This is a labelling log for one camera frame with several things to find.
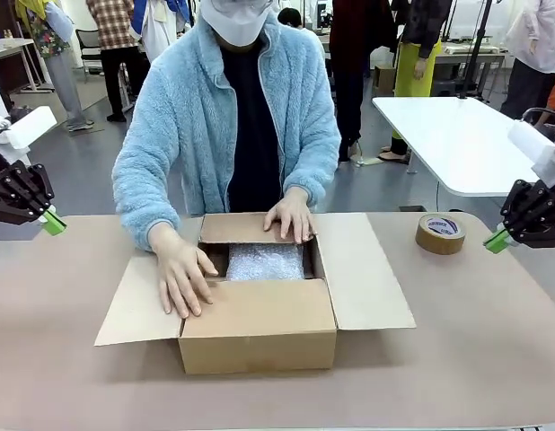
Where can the white face mask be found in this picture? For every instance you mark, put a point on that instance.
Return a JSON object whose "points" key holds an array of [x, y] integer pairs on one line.
{"points": [[235, 22]]}

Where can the black office chair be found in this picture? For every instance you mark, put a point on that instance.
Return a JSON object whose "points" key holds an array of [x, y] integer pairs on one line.
{"points": [[91, 45]]}

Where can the bubble wrapped clock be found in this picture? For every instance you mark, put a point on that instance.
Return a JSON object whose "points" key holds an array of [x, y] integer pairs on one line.
{"points": [[264, 262]]}

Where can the seated person in white coat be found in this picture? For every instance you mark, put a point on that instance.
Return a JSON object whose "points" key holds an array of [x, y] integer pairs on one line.
{"points": [[290, 15]]}

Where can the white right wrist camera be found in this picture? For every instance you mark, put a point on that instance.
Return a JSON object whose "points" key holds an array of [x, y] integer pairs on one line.
{"points": [[533, 143]]}

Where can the white rounded table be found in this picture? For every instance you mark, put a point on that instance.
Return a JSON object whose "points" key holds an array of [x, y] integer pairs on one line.
{"points": [[461, 143]]}

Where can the person's right hand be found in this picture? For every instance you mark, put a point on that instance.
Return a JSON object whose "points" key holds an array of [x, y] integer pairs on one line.
{"points": [[183, 278]]}

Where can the person in dark red top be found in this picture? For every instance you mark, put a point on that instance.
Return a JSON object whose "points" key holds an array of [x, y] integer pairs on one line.
{"points": [[354, 45]]}

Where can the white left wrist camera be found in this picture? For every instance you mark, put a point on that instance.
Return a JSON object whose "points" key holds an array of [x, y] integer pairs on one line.
{"points": [[35, 125]]}

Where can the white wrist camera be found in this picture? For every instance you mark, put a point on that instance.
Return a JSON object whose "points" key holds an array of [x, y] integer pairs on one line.
{"points": [[35, 125], [533, 143]]}

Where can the small cardboard box on floor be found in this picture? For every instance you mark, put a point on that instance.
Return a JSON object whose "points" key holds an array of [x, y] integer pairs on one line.
{"points": [[385, 81]]}

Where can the person in yellow apron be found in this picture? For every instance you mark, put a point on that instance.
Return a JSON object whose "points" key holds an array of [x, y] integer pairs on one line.
{"points": [[416, 67]]}

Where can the brown packing tape roll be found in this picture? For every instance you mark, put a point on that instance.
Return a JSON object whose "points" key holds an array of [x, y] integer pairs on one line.
{"points": [[441, 238]]}

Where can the person in pale pink shirt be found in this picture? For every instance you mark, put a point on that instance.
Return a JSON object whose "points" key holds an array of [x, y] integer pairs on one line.
{"points": [[538, 40]]}

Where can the person's left hand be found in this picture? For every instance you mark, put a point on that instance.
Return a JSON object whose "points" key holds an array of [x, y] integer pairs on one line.
{"points": [[293, 215]]}

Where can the black tripod stand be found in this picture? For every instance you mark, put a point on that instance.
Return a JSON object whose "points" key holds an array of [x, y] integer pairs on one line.
{"points": [[475, 49]]}

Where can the brown cardboard box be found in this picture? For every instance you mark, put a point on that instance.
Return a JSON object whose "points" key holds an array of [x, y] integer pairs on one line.
{"points": [[259, 323]]}

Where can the person in blue fleece jacket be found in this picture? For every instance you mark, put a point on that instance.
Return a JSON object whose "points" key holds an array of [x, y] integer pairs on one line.
{"points": [[183, 112]]}

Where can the person in plaid shirt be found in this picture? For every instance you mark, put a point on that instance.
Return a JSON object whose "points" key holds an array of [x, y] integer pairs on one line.
{"points": [[113, 45]]}

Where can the white side desk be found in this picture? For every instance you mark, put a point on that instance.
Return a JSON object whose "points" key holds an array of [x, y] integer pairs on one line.
{"points": [[12, 49]]}

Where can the person in floral clothes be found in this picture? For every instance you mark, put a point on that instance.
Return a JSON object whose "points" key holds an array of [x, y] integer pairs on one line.
{"points": [[57, 54]]}

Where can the person's left forearm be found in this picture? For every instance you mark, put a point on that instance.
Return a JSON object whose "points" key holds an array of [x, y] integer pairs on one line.
{"points": [[313, 166]]}

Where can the person's right forearm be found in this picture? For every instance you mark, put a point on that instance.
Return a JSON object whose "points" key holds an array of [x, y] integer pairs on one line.
{"points": [[138, 202]]}

